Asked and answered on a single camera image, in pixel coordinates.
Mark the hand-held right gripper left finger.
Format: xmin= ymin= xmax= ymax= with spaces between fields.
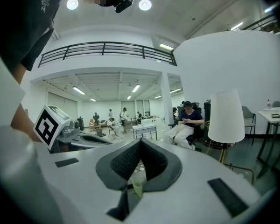
xmin=35 ymin=138 xmax=142 ymax=224

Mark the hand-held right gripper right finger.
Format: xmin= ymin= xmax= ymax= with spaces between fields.
xmin=125 ymin=138 xmax=264 ymax=224

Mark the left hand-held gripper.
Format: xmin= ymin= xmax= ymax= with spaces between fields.
xmin=33 ymin=104 xmax=113 ymax=152

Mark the green translucent cup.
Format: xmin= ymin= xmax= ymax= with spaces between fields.
xmin=127 ymin=164 xmax=147 ymax=198

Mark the person's left forearm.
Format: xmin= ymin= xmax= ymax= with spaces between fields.
xmin=10 ymin=63 xmax=42 ymax=142

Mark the wooden low table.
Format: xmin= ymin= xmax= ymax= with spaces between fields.
xmin=89 ymin=124 xmax=108 ymax=132

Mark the grey steel desk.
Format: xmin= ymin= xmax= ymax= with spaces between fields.
xmin=123 ymin=119 xmax=139 ymax=132

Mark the white top steel table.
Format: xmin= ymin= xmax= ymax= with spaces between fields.
xmin=132 ymin=123 xmax=158 ymax=141

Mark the black office chair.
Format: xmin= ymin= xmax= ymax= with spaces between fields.
xmin=168 ymin=102 xmax=205 ymax=153

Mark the white counter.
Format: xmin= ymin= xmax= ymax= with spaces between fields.
xmin=141 ymin=116 xmax=163 ymax=126

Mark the white shade table lamp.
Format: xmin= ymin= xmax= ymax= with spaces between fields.
xmin=207 ymin=88 xmax=246 ymax=164

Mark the black balcony railing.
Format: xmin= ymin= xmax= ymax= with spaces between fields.
xmin=38 ymin=41 xmax=177 ymax=68

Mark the person's black shirt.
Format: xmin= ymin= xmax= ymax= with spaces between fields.
xmin=0 ymin=0 xmax=70 ymax=72

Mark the round ceiling light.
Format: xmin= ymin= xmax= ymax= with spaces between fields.
xmin=66 ymin=0 xmax=79 ymax=10
xmin=138 ymin=0 xmax=153 ymax=11

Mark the wire stool with patterned cushion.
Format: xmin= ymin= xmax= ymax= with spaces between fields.
xmin=202 ymin=119 xmax=236 ymax=149

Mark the black head camera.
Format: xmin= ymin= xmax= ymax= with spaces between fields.
xmin=95 ymin=0 xmax=134 ymax=14

